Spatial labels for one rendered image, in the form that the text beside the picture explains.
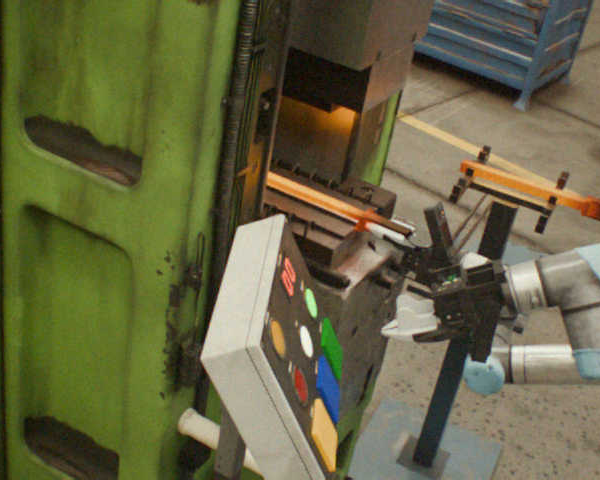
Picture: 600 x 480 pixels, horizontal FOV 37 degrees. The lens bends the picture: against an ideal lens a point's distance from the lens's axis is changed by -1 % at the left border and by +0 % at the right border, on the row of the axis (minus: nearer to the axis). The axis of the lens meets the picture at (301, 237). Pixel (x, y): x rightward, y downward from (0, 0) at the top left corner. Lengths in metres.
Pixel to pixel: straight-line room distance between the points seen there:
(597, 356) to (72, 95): 0.99
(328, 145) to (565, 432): 1.43
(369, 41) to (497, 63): 4.12
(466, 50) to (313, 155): 3.65
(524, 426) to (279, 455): 1.89
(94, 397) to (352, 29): 0.96
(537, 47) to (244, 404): 4.52
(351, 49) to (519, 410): 1.83
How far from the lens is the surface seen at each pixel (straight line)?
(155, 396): 1.76
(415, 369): 3.13
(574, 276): 1.36
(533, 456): 2.96
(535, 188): 2.24
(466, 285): 1.38
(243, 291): 1.24
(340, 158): 2.10
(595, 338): 1.36
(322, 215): 1.85
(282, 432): 1.21
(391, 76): 1.71
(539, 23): 5.50
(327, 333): 1.43
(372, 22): 1.53
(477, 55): 5.69
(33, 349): 2.00
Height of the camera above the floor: 1.89
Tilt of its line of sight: 31 degrees down
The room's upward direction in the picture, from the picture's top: 11 degrees clockwise
